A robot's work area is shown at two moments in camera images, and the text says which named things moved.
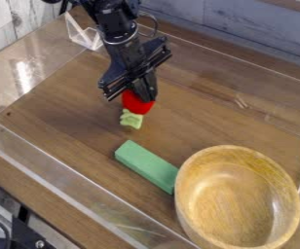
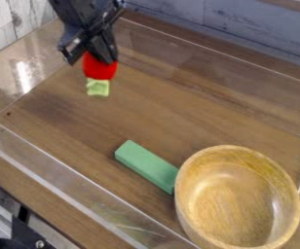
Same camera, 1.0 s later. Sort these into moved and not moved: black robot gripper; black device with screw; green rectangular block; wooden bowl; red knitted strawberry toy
Moved: red knitted strawberry toy; black robot gripper
Not moved: wooden bowl; black device with screw; green rectangular block
